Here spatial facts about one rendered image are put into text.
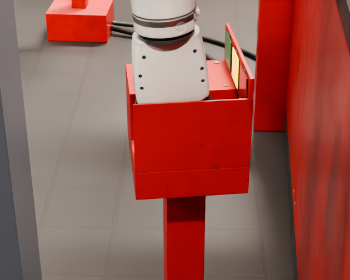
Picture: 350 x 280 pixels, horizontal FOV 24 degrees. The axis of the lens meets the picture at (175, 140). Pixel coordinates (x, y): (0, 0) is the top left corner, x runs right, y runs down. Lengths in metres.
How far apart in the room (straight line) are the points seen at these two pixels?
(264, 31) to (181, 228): 1.36
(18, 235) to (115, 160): 0.86
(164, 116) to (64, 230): 1.18
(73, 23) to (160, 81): 2.29
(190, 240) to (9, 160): 0.49
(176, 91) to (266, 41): 1.48
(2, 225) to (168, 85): 0.72
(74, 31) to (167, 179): 2.28
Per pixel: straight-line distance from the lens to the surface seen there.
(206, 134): 1.09
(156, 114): 1.07
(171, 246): 1.28
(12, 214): 1.68
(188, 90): 1.09
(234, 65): 1.16
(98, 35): 3.35
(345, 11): 1.26
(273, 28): 2.53
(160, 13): 1.02
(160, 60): 1.06
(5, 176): 1.64
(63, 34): 3.38
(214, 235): 2.19
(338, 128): 1.27
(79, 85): 3.00
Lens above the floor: 1.29
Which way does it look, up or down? 30 degrees down
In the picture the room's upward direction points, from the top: straight up
